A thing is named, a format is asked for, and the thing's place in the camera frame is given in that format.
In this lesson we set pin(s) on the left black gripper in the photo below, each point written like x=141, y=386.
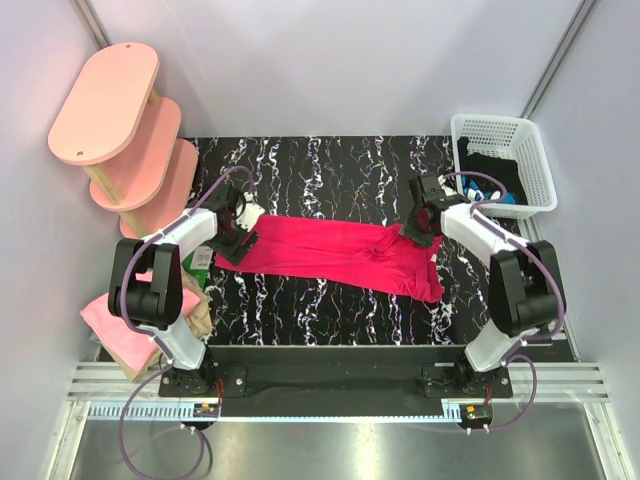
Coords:
x=235, y=252

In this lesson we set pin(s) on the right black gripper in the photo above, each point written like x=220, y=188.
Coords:
x=410, y=232

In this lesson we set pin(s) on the red t shirt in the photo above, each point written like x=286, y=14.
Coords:
x=368, y=256

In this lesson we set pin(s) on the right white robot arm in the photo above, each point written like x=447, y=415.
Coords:
x=525, y=302

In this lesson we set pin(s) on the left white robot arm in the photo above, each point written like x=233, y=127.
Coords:
x=146, y=288

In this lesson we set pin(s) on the green folder with label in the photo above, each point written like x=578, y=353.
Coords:
x=196, y=266

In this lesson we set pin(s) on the blue white garment in basket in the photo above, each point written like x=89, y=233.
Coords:
x=479, y=189

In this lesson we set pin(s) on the black marble pattern mat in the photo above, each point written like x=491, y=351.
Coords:
x=347, y=178

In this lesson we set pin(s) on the folded beige t shirt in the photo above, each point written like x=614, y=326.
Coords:
x=197, y=318

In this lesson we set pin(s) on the black clothes in basket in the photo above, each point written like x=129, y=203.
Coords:
x=504, y=170

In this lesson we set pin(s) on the white plastic basket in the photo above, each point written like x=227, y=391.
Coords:
x=510, y=150

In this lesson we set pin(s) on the folded pink t shirt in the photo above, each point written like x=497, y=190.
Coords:
x=114, y=335

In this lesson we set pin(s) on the pink three-tier shelf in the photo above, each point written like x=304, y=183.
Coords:
x=125, y=136

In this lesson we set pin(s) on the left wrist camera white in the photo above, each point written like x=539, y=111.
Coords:
x=250, y=214

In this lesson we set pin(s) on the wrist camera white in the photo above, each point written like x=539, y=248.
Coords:
x=250, y=214
x=448, y=190

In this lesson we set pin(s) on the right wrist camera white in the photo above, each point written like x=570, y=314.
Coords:
x=448, y=190

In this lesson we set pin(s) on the aluminium rail frame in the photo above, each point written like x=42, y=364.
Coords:
x=558, y=424

